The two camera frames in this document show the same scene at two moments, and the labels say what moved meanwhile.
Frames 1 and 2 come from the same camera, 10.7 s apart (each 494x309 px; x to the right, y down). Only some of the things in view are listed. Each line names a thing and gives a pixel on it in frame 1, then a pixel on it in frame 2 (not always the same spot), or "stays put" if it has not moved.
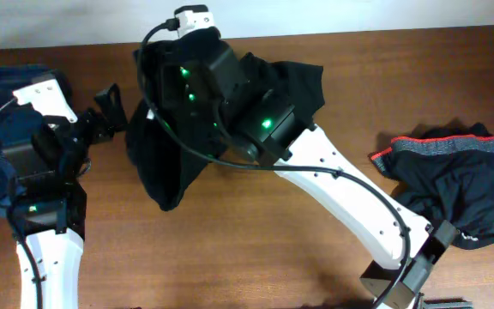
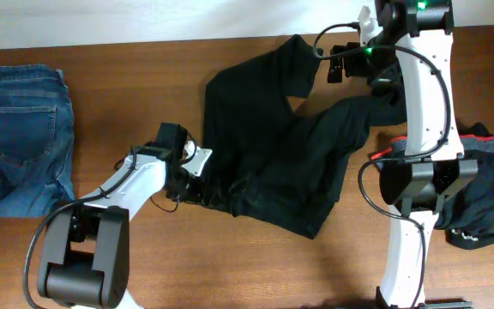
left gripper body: x=91 y=124 to x=193 y=189
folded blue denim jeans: x=0 y=122 stays put
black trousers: x=169 y=166 to x=269 y=162
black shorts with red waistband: x=472 y=181 stays put
